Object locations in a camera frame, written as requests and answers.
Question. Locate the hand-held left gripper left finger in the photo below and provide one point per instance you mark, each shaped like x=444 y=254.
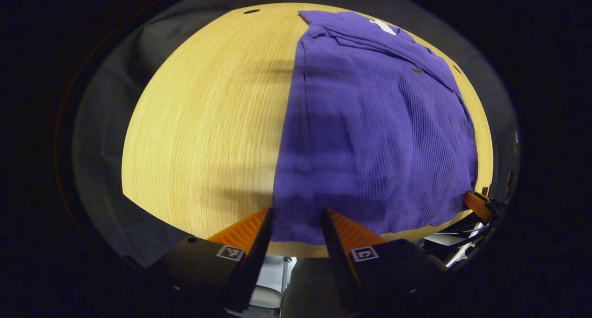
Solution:
x=254 y=258

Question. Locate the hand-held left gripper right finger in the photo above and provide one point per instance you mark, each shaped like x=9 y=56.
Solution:
x=337 y=258

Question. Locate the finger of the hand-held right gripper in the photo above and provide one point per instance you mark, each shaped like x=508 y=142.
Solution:
x=476 y=206

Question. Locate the purple shirt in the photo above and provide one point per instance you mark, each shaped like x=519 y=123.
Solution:
x=370 y=146

